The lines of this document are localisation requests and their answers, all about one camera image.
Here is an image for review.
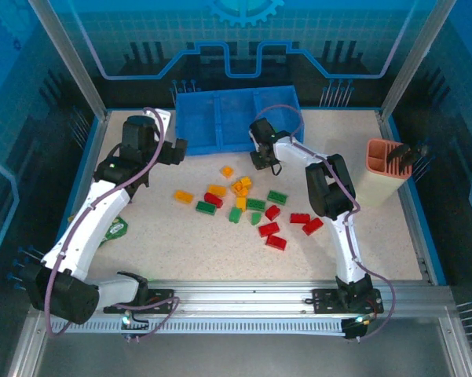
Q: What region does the blue divided plastic bin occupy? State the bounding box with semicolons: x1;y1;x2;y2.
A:
174;85;306;157

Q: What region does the green snack packet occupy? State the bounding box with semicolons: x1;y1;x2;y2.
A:
68;214;129;247

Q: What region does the beige pink utensil holder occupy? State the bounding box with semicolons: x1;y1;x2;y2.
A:
355;137;414;208

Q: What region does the black spatula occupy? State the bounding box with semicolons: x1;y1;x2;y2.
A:
385;143;413;174

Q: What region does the black metal-tipped utensil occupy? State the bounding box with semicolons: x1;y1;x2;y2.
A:
410;144;432;161

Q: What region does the aluminium frame post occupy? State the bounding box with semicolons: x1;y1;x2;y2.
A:
26;0;110;121
378;0;459;119

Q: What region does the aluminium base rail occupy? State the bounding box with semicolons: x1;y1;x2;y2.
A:
27;279;456;319

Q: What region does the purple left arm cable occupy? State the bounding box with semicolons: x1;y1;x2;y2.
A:
42;106;181;345

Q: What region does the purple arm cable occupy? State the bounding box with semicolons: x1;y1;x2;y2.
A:
42;106;181;345
254;104;397;342

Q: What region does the white slotted cable duct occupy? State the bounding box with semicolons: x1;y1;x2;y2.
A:
46;317;346;335

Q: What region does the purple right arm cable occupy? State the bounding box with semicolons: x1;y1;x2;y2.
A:
254;104;397;342

